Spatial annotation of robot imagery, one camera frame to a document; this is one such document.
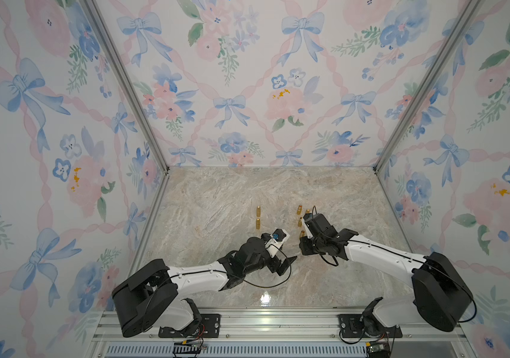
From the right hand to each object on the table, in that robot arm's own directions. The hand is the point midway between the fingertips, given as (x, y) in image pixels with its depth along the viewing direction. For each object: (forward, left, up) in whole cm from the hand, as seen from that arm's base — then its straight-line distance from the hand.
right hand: (302, 244), depth 88 cm
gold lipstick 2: (+10, +18, -1) cm, 20 cm away
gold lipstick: (+17, +17, -2) cm, 24 cm away
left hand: (-5, +6, +8) cm, 11 cm away
